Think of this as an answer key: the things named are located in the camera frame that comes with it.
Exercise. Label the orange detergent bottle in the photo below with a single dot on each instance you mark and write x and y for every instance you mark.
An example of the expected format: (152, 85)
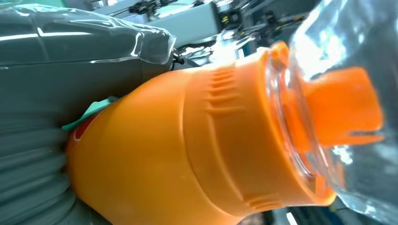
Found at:
(186, 149)

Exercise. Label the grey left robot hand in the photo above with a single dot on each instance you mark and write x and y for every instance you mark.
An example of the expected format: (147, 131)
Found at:
(68, 71)

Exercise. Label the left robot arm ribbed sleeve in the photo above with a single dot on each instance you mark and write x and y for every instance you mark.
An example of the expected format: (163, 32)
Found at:
(31, 174)

